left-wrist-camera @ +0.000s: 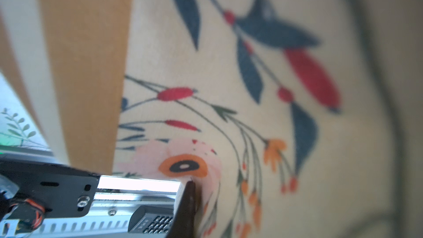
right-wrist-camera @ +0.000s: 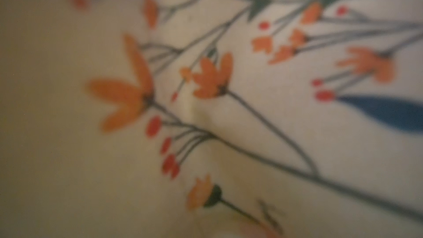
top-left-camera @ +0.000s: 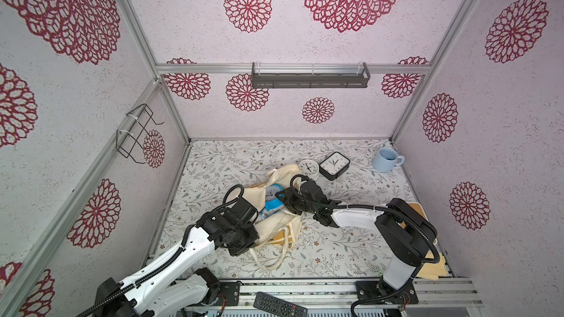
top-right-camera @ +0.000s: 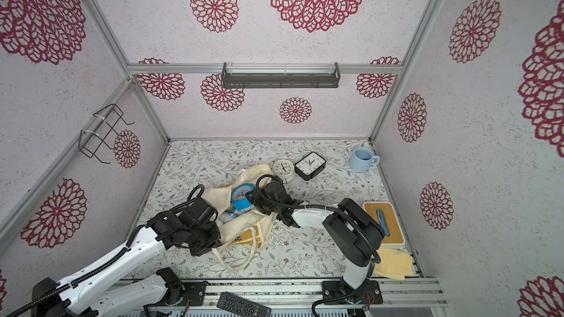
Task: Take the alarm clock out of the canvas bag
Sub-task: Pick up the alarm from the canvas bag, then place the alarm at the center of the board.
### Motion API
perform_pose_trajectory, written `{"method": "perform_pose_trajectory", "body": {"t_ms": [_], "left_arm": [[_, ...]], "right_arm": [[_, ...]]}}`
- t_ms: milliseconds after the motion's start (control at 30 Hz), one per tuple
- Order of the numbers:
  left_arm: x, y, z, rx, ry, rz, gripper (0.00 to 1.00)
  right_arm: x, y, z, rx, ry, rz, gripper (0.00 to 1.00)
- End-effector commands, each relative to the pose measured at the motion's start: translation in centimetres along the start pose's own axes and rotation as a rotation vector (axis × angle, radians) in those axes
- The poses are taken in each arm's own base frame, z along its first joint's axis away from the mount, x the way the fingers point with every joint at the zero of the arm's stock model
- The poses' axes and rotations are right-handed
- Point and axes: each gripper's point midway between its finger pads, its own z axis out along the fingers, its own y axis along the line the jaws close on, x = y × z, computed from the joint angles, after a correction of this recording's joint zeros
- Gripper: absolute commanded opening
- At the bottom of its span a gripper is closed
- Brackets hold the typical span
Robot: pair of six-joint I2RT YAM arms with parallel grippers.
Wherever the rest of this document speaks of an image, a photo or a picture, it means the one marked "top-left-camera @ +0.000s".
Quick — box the blue twin bell alarm clock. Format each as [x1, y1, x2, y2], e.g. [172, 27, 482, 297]
[264, 184, 283, 214]

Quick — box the white round alarm clock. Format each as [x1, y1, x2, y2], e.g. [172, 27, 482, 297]
[298, 159, 320, 181]

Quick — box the black square alarm clock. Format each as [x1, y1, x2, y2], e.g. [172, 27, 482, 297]
[319, 151, 350, 181]

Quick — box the beige canvas tote bag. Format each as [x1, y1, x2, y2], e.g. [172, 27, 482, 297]
[243, 164, 302, 272]

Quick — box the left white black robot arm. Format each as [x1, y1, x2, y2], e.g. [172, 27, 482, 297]
[81, 185, 266, 316]

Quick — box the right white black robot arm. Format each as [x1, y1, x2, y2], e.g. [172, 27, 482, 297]
[276, 174, 441, 316]

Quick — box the black remote control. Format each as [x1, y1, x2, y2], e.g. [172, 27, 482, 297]
[254, 292, 308, 317]

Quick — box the light blue mug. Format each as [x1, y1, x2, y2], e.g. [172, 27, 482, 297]
[372, 147, 405, 173]

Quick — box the white wooden top box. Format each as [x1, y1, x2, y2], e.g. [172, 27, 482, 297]
[404, 201, 439, 247]

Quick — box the yellow cloth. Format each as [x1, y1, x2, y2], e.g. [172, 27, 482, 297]
[417, 253, 449, 281]

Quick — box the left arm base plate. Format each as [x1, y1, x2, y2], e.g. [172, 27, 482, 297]
[196, 281, 242, 308]

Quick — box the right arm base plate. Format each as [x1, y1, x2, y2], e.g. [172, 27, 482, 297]
[355, 280, 419, 305]

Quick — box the black wire wall rack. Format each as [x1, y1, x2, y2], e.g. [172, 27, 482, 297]
[115, 104, 164, 164]

